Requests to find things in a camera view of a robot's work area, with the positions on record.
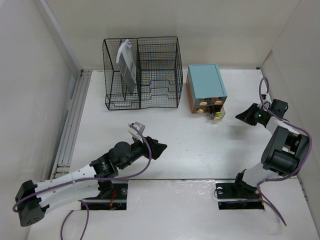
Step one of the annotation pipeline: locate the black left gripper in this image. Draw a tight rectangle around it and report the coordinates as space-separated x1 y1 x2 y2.
118 134 166 170

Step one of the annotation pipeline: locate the clear plastic drawer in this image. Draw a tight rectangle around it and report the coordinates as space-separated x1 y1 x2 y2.
194 98 211 106
211 96 227 105
208 105 226 121
192 106 209 114

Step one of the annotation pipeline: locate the grey paper swatch booklet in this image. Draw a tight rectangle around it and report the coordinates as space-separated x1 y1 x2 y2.
116 39 137 94

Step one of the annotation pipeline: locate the yellow cap black highlighter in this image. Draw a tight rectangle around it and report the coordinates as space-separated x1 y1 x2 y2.
211 112 222 120

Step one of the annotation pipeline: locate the purple cap black highlighter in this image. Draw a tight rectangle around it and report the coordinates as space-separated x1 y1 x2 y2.
209 105 220 114

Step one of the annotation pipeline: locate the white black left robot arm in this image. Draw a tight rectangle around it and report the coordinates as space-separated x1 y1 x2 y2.
13 136 168 227

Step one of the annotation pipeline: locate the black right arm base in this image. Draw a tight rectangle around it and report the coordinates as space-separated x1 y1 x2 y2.
214 171 265 210

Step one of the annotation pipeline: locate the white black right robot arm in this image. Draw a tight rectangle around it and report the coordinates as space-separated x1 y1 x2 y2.
231 99 310 197

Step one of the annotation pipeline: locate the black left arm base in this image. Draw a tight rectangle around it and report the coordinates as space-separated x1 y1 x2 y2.
83 180 129 211

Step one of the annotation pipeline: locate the teal orange drawer box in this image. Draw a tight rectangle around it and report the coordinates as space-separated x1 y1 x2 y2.
186 63 228 116

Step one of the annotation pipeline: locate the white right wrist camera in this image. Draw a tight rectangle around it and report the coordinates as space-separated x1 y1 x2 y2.
261 93 272 108

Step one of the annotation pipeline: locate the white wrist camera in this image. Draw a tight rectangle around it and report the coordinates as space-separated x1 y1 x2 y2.
128 122 146 142
261 93 272 108

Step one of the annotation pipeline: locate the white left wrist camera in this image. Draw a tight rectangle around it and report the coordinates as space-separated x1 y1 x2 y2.
128 122 146 142

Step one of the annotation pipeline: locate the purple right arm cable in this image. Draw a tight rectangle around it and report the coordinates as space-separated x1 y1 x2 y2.
255 76 313 226

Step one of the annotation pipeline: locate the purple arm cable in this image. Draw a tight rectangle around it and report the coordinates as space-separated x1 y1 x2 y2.
12 122 153 240
255 76 313 226

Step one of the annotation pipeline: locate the black wire mesh organizer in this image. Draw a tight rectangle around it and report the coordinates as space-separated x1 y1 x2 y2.
102 36 183 111

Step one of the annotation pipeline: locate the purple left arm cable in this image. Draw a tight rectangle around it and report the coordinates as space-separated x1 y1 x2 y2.
12 122 153 240

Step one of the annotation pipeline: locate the aluminium rail left side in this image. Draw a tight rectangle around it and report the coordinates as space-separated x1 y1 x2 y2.
52 69 92 168

